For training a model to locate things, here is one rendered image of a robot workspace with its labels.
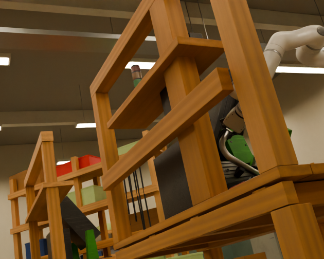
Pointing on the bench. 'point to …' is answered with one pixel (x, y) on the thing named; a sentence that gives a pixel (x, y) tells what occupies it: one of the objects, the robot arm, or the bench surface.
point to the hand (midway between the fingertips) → (226, 133)
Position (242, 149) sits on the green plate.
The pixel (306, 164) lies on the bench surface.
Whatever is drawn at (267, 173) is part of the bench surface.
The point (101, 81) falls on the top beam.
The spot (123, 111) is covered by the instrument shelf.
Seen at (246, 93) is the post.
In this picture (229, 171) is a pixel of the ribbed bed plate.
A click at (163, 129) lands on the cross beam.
